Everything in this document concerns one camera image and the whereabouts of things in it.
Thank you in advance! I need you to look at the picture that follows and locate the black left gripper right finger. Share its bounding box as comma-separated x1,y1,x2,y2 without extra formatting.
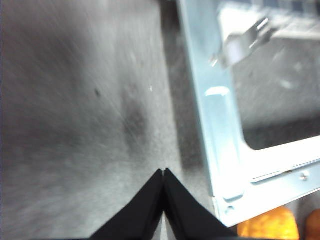
163,167,238,240

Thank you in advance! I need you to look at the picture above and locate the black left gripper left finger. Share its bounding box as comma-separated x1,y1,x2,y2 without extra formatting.
90,169,165,240

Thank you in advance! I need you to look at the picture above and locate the orange corn cob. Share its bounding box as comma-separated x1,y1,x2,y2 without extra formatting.
237,206,300,239

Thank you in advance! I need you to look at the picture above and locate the brown potato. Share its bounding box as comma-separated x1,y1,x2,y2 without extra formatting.
306,209,320,240

